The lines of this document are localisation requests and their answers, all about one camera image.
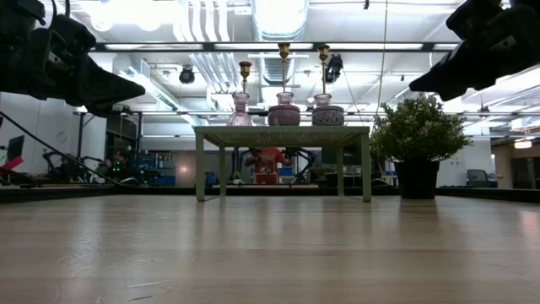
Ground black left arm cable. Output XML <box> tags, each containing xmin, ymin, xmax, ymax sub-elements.
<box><xmin>0</xmin><ymin>110</ymin><xmax>122</xmax><ymax>187</ymax></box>

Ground thin hanging cable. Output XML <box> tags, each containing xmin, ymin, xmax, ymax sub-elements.
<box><xmin>373</xmin><ymin>0</ymin><xmax>388</xmax><ymax>123</ymax></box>

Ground black hanging camera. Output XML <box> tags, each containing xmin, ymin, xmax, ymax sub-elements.
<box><xmin>325</xmin><ymin>53</ymin><xmax>344</xmax><ymax>84</ymax></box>

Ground green plant in black pot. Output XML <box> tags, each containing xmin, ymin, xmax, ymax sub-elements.
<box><xmin>370</xmin><ymin>95</ymin><xmax>473</xmax><ymax>200</ymax></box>

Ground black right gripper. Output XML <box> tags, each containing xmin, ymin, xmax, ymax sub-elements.
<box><xmin>408</xmin><ymin>0</ymin><xmax>540</xmax><ymax>103</ymax></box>

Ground silver ventilation duct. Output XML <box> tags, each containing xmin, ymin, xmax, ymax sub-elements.
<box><xmin>251</xmin><ymin>0</ymin><xmax>311</xmax><ymax>42</ymax></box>

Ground pink round candle bowl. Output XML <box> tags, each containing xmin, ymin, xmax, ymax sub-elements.
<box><xmin>267</xmin><ymin>104</ymin><xmax>302</xmax><ymax>127</ymax></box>

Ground black computer monitor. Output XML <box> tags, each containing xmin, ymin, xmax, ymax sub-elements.
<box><xmin>6</xmin><ymin>134</ymin><xmax>25</xmax><ymax>164</ymax></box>

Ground black ceiling spotlight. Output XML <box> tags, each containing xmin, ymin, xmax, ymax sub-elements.
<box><xmin>178</xmin><ymin>66</ymin><xmax>197</xmax><ymax>85</ymax></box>

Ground red flat object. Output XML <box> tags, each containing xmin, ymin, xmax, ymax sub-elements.
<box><xmin>0</xmin><ymin>156</ymin><xmax>24</xmax><ymax>172</ymax></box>

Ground blue white patterned candle bowl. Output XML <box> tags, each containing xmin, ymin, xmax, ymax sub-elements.
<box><xmin>310</xmin><ymin>105</ymin><xmax>346</xmax><ymax>127</ymax></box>

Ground person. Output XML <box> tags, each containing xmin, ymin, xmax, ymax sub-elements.
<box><xmin>245</xmin><ymin>146</ymin><xmax>292</xmax><ymax>185</ymax></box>
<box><xmin>105</xmin><ymin>149</ymin><xmax>136</xmax><ymax>182</ymax></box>

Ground grey office chair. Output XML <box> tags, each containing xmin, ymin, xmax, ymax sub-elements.
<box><xmin>466</xmin><ymin>168</ymin><xmax>499</xmax><ymax>188</ymax></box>

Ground tall gold candlestick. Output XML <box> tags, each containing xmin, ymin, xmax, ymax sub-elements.
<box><xmin>316</xmin><ymin>43</ymin><xmax>332</xmax><ymax>95</ymax></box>
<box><xmin>277</xmin><ymin>41</ymin><xmax>292</xmax><ymax>94</ymax></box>

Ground pale green metal shelf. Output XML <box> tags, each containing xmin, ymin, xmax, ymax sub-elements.
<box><xmin>193</xmin><ymin>125</ymin><xmax>373</xmax><ymax>203</ymax></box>

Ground black horizontal frame beam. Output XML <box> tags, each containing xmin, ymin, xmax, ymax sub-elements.
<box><xmin>90</xmin><ymin>41</ymin><xmax>459</xmax><ymax>54</ymax></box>

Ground black table edge rail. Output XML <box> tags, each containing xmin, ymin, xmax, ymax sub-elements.
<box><xmin>0</xmin><ymin>185</ymin><xmax>540</xmax><ymax>204</ymax></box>

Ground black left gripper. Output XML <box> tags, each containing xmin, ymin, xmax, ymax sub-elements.
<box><xmin>0</xmin><ymin>14</ymin><xmax>147</xmax><ymax>119</ymax></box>

